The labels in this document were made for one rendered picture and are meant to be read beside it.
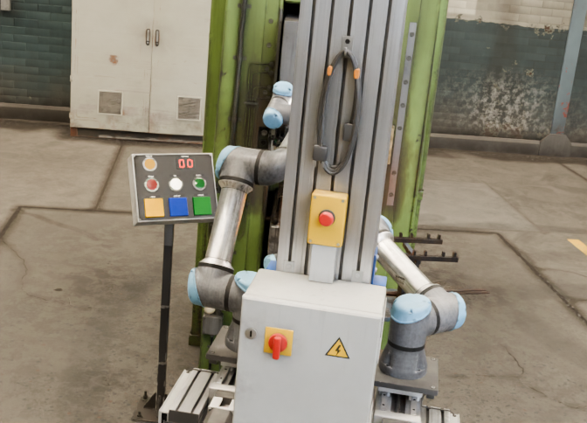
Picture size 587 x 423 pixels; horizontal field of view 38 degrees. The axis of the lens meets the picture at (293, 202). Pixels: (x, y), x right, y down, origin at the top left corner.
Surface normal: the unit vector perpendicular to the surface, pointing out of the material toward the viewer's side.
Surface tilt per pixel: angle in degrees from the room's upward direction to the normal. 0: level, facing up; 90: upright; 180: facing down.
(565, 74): 90
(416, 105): 90
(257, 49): 90
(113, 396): 0
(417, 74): 90
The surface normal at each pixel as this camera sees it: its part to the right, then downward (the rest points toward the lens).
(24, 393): 0.09, -0.95
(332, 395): -0.11, 0.26
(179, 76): 0.14, 0.29
